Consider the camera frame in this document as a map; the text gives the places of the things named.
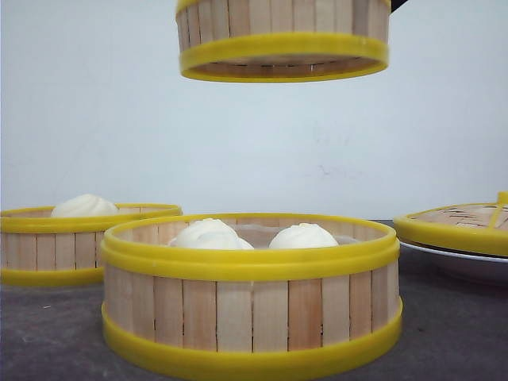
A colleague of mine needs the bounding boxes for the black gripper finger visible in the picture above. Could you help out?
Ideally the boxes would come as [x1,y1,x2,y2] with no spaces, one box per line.
[391,0,407,13]

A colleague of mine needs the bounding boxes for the bamboo steamer drawer yellow rims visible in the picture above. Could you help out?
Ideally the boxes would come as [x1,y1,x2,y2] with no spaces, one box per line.
[175,0,391,83]

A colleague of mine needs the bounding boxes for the woven bamboo steamer lid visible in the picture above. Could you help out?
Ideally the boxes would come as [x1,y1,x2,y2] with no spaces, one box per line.
[394,190,507,257]

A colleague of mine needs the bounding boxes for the white steamed bun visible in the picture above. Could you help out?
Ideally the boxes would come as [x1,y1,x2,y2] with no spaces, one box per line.
[51,194,119,217]
[168,218,253,250]
[268,223,339,249]

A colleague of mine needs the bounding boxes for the white plate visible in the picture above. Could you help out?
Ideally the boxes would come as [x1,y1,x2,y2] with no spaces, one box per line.
[400,240,507,287]

